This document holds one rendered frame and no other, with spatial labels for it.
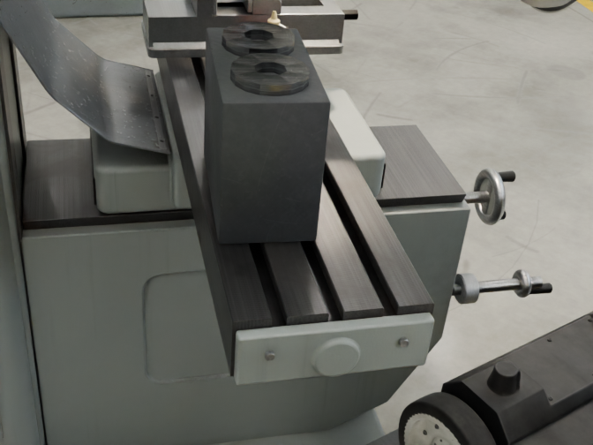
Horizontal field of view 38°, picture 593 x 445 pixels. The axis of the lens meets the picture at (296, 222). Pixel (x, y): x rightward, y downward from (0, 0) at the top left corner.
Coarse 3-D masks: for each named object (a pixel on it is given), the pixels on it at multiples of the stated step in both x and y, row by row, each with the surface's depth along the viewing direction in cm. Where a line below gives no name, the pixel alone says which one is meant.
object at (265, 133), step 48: (240, 48) 101; (288, 48) 102; (240, 96) 92; (288, 96) 93; (240, 144) 94; (288, 144) 95; (240, 192) 97; (288, 192) 99; (240, 240) 101; (288, 240) 102
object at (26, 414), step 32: (0, 32) 130; (0, 64) 121; (0, 96) 123; (0, 128) 124; (0, 160) 127; (0, 192) 129; (0, 224) 131; (0, 256) 133; (0, 288) 136; (0, 320) 139; (0, 352) 142; (32, 352) 149; (0, 384) 146; (32, 384) 153; (0, 416) 149; (32, 416) 154
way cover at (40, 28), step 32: (0, 0) 121; (32, 0) 141; (32, 32) 131; (64, 32) 149; (32, 64) 122; (64, 64) 138; (96, 64) 151; (128, 64) 157; (64, 96) 128; (96, 96) 140; (128, 96) 146; (96, 128) 130; (128, 128) 136; (160, 128) 140
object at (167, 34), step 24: (144, 0) 149; (168, 0) 150; (192, 0) 148; (216, 0) 143; (288, 0) 155; (312, 0) 156; (144, 24) 152; (168, 24) 144; (192, 24) 145; (216, 24) 146; (288, 24) 149; (312, 24) 150; (336, 24) 151; (168, 48) 146; (192, 48) 146; (312, 48) 151; (336, 48) 152
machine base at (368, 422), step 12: (348, 420) 183; (360, 420) 183; (372, 420) 183; (312, 432) 179; (324, 432) 179; (336, 432) 180; (348, 432) 180; (360, 432) 180; (372, 432) 180; (216, 444) 174; (228, 444) 175; (240, 444) 175; (252, 444) 175; (264, 444) 175; (276, 444) 176; (288, 444) 176; (300, 444) 176; (312, 444) 176; (324, 444) 177; (336, 444) 177; (348, 444) 177; (360, 444) 177
